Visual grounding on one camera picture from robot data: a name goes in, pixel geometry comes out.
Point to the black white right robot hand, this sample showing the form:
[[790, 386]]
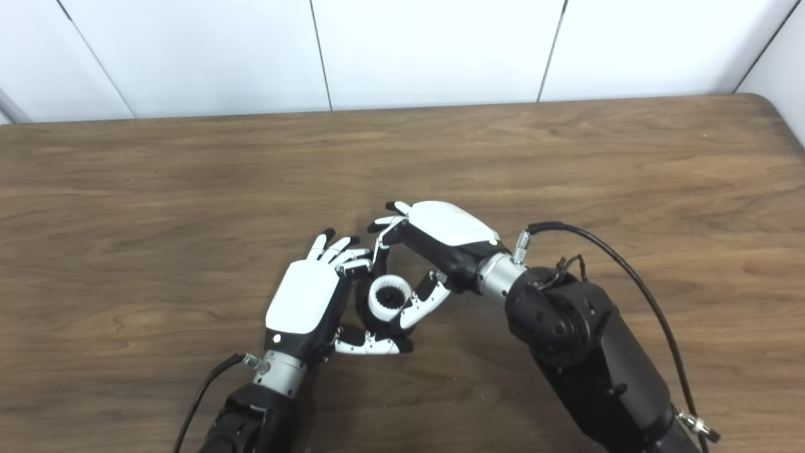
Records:
[[446, 233]]

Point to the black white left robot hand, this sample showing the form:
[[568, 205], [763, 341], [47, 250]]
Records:
[[305, 299]]

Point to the round black plastic part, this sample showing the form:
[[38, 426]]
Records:
[[391, 297]]

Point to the grey wall corner post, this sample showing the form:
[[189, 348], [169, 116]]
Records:
[[11, 108]]

